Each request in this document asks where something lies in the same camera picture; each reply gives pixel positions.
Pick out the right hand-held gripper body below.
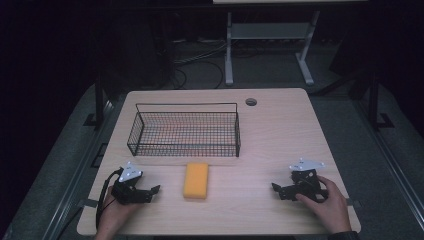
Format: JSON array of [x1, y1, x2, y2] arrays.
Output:
[[288, 158, 330, 204]]

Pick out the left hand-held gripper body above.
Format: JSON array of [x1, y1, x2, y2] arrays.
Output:
[[111, 161, 153, 205]]

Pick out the person's left hand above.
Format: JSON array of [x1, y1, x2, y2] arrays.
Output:
[[94, 187, 144, 238]]

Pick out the person's right hand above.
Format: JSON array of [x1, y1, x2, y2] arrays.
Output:
[[294, 175, 353, 235]]

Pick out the yellow sponge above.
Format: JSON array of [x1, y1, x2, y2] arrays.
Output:
[[182, 161, 210, 201]]

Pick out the black metal stand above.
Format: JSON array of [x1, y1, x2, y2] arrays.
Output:
[[364, 71, 396, 130], [82, 74, 115, 128]]

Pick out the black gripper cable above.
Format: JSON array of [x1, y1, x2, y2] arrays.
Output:
[[95, 167, 124, 231]]

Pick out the black wire basket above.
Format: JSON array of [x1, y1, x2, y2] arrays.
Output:
[[126, 102, 242, 158]]

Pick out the floor cables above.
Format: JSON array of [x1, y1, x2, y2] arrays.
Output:
[[171, 38, 231, 90]]

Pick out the white metal table frame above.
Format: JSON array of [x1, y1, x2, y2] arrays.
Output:
[[212, 0, 368, 87]]

